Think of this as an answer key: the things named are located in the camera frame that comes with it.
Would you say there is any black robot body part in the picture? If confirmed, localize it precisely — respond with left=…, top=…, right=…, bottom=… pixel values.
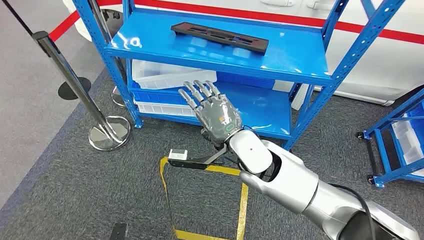
left=109, top=222, right=128, bottom=240

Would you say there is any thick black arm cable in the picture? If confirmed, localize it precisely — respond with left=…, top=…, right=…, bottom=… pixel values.
left=331, top=183, right=377, bottom=240

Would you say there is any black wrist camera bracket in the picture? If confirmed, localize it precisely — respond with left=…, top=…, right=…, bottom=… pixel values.
left=167, top=145, right=229, bottom=171

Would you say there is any red barrier belt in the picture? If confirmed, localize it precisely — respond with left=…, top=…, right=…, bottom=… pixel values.
left=134, top=0, right=424, bottom=46
left=48, top=0, right=123, bottom=42

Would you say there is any blue wheeled shelf cart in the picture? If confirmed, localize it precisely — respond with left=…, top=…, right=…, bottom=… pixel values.
left=356, top=86, right=424, bottom=189

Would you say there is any long black plastic part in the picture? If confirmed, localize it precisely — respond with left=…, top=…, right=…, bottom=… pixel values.
left=170, top=22, right=270, bottom=55

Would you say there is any blue metal shelf rack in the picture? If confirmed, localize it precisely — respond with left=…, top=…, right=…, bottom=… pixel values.
left=71, top=0, right=407, bottom=152

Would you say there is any translucent white storage bin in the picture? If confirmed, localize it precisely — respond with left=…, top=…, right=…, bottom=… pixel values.
left=390, top=112, right=424, bottom=167

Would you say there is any white car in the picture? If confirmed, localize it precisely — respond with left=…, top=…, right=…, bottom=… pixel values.
left=62, top=0, right=424, bottom=107

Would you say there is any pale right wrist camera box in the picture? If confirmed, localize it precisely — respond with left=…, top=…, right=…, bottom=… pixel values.
left=168, top=149, right=188, bottom=162

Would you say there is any yellow floor tape square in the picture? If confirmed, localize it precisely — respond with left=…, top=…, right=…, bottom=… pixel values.
left=159, top=156, right=249, bottom=240

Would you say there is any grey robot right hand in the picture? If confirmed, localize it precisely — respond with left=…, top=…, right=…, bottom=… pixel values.
left=178, top=79, right=244, bottom=149

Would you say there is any white plastic crate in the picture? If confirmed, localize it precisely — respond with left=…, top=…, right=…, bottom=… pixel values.
left=134, top=100, right=196, bottom=117
left=131, top=59, right=218, bottom=90

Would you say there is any chrome stanchion post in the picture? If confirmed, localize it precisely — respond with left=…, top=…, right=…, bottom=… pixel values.
left=32, top=30, right=131, bottom=152
left=86, top=0, right=129, bottom=109

